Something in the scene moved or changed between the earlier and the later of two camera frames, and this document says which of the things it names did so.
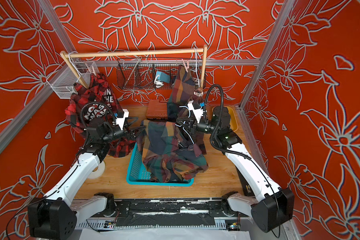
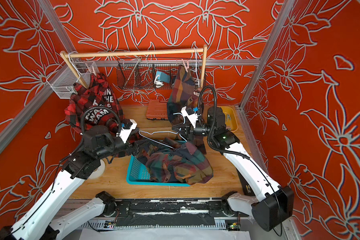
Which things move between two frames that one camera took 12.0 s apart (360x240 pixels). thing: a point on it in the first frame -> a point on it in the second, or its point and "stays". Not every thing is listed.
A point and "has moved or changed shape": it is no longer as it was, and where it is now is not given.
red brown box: x=157 y=110 stays
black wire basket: x=138 y=72 stays
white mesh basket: x=62 y=80 stays
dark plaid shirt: x=165 y=159 has moved or changed shape
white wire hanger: x=183 y=127 -> x=140 y=131
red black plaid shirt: x=96 y=101 stays
